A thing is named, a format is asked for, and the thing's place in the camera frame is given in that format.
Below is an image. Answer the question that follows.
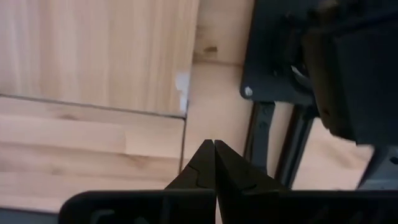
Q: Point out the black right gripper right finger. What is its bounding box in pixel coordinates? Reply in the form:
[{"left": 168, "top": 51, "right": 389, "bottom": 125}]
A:
[{"left": 214, "top": 139, "right": 398, "bottom": 224}]

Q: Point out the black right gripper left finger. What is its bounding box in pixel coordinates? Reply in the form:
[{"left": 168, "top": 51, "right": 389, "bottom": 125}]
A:
[{"left": 58, "top": 139, "right": 218, "bottom": 224}]

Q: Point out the wooden shelf with black frame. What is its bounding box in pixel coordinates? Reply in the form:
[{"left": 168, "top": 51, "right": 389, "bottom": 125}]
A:
[{"left": 0, "top": 0, "right": 200, "bottom": 119}]

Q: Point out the black aluminium table frame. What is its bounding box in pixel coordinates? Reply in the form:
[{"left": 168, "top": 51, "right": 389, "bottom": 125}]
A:
[{"left": 243, "top": 101, "right": 315, "bottom": 190}]

